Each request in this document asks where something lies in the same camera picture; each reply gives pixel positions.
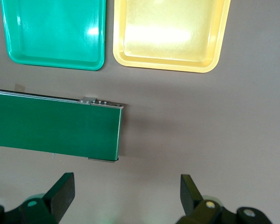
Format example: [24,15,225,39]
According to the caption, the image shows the green conveyor belt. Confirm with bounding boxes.
[0,88,126,163]

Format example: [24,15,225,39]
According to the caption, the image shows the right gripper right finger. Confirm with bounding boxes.
[177,174,273,224]

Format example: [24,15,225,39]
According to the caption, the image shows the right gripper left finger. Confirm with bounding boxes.
[0,172,75,224]

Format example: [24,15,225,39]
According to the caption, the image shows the yellow plastic tray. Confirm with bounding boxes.
[112,0,231,74]

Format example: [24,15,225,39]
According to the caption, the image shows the green plastic tray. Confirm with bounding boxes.
[0,0,106,71]

